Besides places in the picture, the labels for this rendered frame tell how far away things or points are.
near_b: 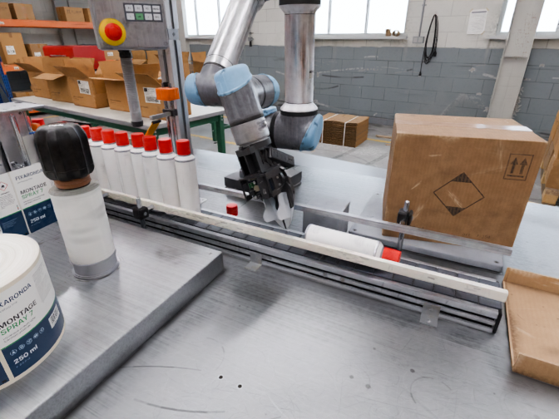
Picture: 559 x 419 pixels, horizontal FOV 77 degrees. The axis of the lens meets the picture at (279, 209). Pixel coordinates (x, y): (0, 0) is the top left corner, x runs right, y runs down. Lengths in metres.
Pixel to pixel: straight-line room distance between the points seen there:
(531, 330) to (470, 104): 5.35
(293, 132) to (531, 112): 5.10
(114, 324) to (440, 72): 5.76
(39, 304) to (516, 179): 0.93
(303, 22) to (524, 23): 4.96
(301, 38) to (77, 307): 0.84
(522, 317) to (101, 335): 0.75
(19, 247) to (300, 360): 0.47
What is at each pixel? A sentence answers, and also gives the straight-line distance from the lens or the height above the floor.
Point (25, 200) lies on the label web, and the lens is 0.94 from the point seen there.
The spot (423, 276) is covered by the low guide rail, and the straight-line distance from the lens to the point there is 0.73.
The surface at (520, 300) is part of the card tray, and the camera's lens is 0.88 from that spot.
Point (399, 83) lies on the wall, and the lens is 6.22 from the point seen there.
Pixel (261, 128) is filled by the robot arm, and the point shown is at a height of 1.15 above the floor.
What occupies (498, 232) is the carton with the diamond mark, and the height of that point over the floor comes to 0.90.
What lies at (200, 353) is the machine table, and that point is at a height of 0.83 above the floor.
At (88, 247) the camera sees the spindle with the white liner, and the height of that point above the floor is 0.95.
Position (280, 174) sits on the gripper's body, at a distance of 0.76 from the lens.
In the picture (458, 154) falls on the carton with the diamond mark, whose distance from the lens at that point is 0.88.
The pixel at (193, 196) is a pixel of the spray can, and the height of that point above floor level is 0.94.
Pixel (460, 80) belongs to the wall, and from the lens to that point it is 6.02.
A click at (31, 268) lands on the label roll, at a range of 0.61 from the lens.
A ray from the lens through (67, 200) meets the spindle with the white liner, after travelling 0.72.
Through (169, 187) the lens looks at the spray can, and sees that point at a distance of 0.95.
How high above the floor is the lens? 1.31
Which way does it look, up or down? 26 degrees down
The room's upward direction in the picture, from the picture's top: straight up
